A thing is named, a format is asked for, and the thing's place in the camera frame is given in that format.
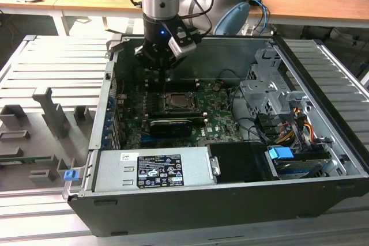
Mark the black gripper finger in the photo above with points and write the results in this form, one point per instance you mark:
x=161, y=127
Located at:
x=145, y=54
x=176, y=61

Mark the black RAM slot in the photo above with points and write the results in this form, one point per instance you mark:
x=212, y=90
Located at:
x=184, y=84
x=178, y=114

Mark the black CPU socket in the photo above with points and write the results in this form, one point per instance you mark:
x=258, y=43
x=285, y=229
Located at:
x=181, y=109

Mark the black graphics card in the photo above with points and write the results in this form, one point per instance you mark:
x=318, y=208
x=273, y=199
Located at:
x=170, y=128

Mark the green motherboard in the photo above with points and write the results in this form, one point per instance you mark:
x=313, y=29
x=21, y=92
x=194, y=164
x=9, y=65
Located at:
x=219, y=119

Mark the silver metal drive cage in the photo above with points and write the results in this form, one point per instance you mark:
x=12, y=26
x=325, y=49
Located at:
x=259, y=93

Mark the grey parts rack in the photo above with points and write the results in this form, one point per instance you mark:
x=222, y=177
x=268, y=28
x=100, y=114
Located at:
x=54, y=119

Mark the black plastic fan shroud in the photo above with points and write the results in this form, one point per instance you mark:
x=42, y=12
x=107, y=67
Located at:
x=239, y=162

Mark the grey power supply unit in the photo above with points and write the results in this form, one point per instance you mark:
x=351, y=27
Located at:
x=115, y=171

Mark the blue disk carrier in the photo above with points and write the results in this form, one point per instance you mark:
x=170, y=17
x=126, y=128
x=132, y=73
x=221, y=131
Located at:
x=280, y=153

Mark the blue case latch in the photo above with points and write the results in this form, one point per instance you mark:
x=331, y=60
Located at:
x=71, y=176

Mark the open black PC case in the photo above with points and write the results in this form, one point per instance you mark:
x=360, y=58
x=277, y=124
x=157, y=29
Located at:
x=201, y=214

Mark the green RAM stick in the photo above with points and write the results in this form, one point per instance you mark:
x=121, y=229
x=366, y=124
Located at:
x=26, y=159

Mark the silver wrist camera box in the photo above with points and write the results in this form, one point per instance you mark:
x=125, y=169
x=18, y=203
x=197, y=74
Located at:
x=181, y=45

